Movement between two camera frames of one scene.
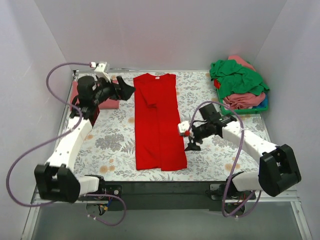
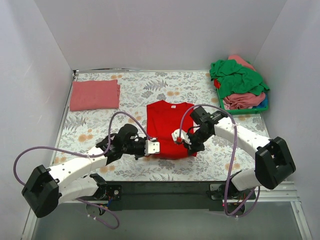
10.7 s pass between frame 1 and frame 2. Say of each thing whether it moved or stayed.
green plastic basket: stayed
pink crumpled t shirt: stayed
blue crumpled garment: stayed
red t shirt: moved
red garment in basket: stayed
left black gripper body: moved
